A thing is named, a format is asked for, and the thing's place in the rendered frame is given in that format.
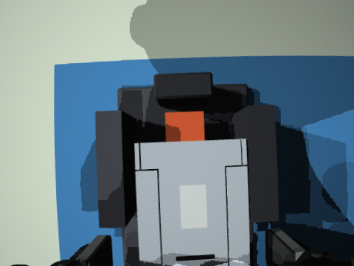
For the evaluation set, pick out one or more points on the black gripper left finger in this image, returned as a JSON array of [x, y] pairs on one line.
[[97, 253]]

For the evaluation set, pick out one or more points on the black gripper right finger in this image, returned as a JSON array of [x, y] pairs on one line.
[[284, 250]]

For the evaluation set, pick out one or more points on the blue flat plate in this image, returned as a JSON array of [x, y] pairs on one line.
[[296, 113]]

